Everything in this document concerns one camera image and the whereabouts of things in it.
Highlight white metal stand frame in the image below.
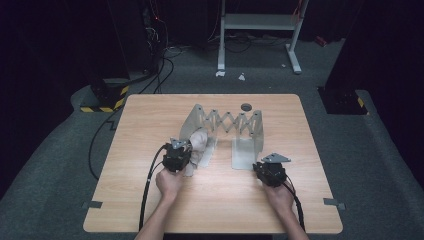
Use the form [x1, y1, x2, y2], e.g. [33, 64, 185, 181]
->
[217, 0, 310, 75]

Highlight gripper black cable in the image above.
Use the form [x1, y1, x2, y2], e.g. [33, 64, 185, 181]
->
[138, 143, 168, 232]
[283, 181, 306, 232]

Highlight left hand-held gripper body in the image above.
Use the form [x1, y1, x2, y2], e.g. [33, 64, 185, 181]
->
[161, 137, 193, 174]

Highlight black equipment rack with wires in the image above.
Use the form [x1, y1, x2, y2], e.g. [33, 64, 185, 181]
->
[141, 0, 171, 73]

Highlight white expandable metal bookend rack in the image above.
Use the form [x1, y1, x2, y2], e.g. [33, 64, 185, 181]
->
[178, 103, 265, 171]

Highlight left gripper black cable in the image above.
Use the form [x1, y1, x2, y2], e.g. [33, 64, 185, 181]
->
[138, 143, 168, 232]

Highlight thin black floor cable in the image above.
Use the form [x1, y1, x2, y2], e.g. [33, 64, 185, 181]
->
[87, 108, 123, 181]

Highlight person's right hand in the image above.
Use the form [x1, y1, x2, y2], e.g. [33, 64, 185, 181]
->
[263, 182, 296, 214]

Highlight person's left hand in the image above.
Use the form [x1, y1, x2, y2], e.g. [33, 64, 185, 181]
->
[155, 167, 186, 201]

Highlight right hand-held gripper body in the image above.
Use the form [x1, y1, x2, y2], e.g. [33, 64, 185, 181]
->
[252, 152, 292, 188]

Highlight grey tape piece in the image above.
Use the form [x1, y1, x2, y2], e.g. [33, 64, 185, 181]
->
[323, 197, 347, 212]
[82, 200, 104, 210]

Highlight small red object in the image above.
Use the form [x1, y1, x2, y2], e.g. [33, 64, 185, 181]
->
[314, 35, 330, 48]

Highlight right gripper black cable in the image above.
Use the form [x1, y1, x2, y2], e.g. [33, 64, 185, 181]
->
[283, 181, 306, 232]

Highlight bundle of black floor cables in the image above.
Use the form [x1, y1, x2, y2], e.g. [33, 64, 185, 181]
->
[128, 56, 176, 96]

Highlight black yellow striped stand base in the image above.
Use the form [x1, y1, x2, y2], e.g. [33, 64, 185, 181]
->
[79, 78, 130, 114]
[317, 86, 370, 116]

